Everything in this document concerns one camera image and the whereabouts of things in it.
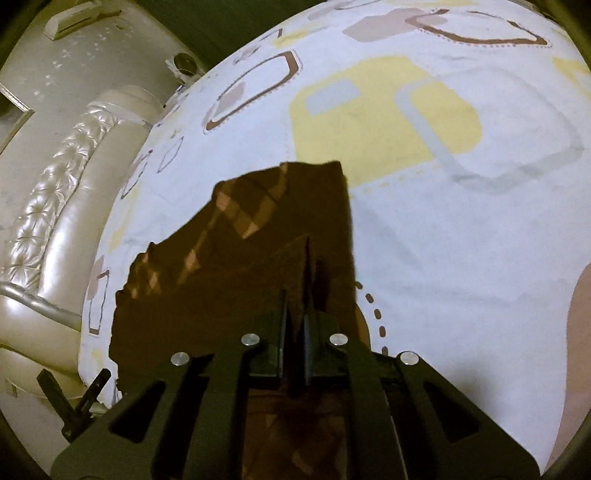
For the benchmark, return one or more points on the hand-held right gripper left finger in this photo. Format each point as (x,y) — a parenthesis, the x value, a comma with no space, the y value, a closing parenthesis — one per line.
(276,353)

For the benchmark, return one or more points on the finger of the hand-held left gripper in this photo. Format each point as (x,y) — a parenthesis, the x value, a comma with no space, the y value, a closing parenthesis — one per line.
(51,392)
(92,392)

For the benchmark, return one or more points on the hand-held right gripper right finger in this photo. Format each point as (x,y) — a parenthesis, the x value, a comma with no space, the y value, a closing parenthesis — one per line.
(312,353)

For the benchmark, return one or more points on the brown knitted cloth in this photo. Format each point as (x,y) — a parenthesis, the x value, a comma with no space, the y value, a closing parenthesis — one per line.
(231,258)

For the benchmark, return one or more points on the cream leather headboard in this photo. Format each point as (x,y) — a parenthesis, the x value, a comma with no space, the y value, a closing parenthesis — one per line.
(60,221)

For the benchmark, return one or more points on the white patterned bed sheet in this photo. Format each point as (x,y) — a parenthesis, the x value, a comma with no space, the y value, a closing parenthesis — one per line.
(461,240)

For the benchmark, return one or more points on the dark green curtain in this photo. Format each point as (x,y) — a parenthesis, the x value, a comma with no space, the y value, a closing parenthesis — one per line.
(221,27)

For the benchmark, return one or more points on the framed wall picture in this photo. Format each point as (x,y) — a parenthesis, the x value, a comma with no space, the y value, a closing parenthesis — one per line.
(11,110)

